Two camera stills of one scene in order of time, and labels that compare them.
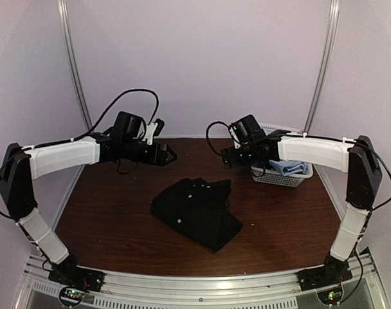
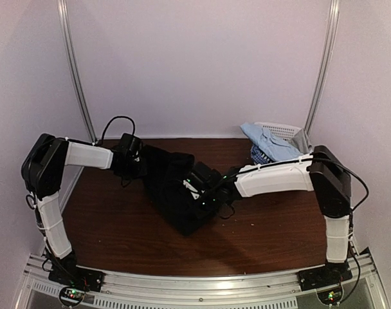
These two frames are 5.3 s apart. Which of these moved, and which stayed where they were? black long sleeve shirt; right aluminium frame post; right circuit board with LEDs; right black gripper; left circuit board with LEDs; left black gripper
Moved: right black gripper; left black gripper; black long sleeve shirt
Stayed: left circuit board with LEDs; right aluminium frame post; right circuit board with LEDs
